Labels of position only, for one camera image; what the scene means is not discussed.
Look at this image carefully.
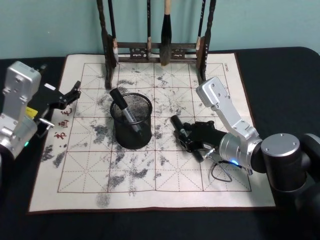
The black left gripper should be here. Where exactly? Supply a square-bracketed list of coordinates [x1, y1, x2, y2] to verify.
[26, 80, 83, 121]

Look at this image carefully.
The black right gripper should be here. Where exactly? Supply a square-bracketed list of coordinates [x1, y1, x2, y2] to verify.
[176, 120, 226, 154]

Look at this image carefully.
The cream calligraphy mat red grid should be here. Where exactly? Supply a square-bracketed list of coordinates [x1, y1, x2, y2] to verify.
[26, 51, 277, 216]

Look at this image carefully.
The black mesh pen holder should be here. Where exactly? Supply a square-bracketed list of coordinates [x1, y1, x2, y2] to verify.
[109, 92, 153, 150]

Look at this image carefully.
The dark wooden brush rack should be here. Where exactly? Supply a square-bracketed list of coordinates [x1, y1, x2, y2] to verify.
[96, 0, 217, 90]

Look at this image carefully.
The black table cloth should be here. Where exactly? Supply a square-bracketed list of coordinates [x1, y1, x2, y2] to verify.
[0, 46, 320, 240]

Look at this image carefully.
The thin dark right gripper cable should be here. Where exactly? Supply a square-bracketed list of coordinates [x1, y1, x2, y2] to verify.
[203, 147, 248, 183]

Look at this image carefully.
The thin black-handled calligraphy brush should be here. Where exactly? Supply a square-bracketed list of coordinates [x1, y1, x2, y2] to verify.
[195, 0, 207, 58]
[107, 0, 119, 67]
[146, 0, 153, 61]

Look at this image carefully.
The large tan-handled calligraphy brush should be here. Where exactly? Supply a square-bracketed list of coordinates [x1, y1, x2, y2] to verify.
[160, 0, 174, 67]

